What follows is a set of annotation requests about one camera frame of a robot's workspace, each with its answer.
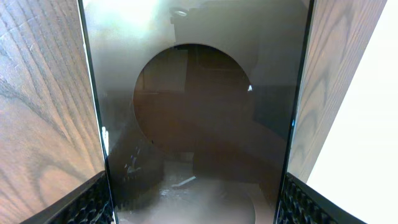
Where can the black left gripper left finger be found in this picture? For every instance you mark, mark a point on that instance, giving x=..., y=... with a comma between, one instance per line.
x=90, y=203

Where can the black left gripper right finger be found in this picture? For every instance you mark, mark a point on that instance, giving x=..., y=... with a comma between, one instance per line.
x=299, y=203

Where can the gold Galaxy smartphone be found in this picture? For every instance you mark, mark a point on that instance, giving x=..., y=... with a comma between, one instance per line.
x=196, y=103

